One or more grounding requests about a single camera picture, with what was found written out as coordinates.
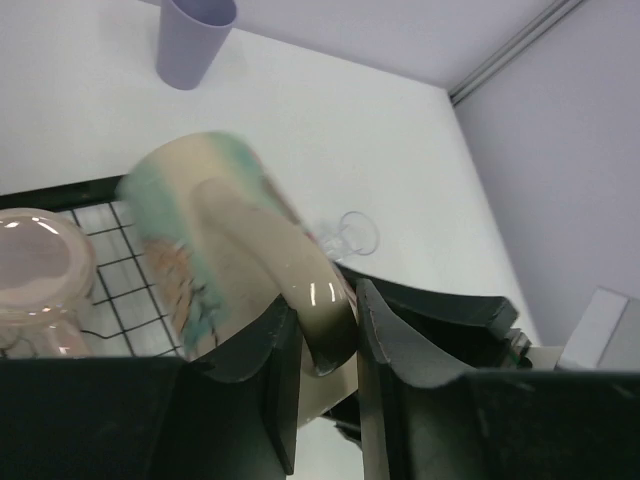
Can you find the cream seashell mug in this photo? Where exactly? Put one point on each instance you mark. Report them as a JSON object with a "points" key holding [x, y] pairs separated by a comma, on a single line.
{"points": [[222, 243]]}

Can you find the pale pink iridescent mug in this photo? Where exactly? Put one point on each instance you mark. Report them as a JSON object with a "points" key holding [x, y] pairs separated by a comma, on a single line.
{"points": [[48, 270]]}

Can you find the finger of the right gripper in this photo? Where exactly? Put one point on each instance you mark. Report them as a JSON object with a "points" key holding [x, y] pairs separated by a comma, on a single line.
{"points": [[474, 329]]}

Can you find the black wire dish rack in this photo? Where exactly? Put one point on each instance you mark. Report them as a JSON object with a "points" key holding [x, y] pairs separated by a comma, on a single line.
{"points": [[126, 317]]}

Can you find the clear glass upper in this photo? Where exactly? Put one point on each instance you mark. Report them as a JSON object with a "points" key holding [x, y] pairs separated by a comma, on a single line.
{"points": [[353, 234]]}

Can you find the purple plastic tumbler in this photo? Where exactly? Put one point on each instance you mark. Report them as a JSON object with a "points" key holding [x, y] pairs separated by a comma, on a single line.
{"points": [[191, 33]]}

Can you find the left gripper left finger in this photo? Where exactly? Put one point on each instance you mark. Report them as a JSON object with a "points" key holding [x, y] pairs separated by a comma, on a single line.
{"points": [[231, 414]]}

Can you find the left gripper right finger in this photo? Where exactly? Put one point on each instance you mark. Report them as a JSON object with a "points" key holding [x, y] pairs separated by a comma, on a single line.
{"points": [[425, 414]]}

